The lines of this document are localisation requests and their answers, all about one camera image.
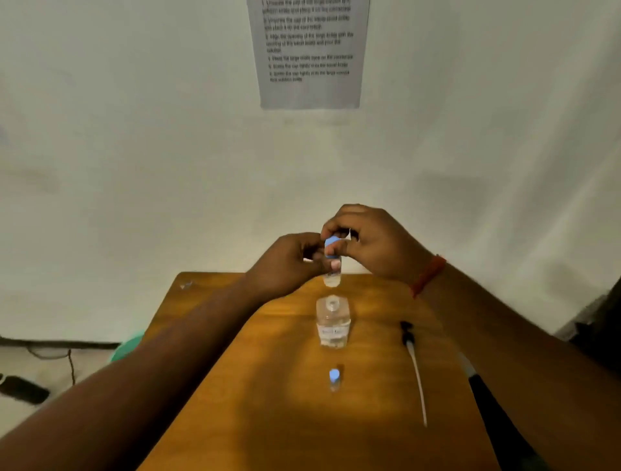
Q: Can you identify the person's right forearm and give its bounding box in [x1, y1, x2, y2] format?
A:
[416, 264, 621, 471]

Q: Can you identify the green plastic stool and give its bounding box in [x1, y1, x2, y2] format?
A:
[109, 332, 146, 364]

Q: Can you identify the person's right hand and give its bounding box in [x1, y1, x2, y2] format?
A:
[320, 204, 435, 285]

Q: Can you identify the dark bulky object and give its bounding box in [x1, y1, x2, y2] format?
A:
[554, 276, 621, 377]

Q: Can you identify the large clear bottle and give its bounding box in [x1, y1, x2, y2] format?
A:
[316, 294, 351, 349]

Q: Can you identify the person's left hand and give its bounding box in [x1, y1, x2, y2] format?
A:
[244, 232, 343, 305]

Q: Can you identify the person's left forearm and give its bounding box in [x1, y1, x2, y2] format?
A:
[0, 277, 272, 471]

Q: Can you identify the red wrist thread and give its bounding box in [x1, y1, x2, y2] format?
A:
[410, 254, 447, 299]

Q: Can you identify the black pump with white tube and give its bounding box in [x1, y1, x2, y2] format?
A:
[400, 321, 429, 428]

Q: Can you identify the small clear bottle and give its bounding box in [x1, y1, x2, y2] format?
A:
[322, 252, 343, 288]

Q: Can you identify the black flat object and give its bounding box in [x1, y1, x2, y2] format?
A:
[0, 374, 50, 406]

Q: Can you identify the black cable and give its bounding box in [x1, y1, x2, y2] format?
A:
[24, 344, 77, 387]

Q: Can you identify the printed paper sheet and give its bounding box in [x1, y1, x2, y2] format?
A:
[246, 0, 371, 110]

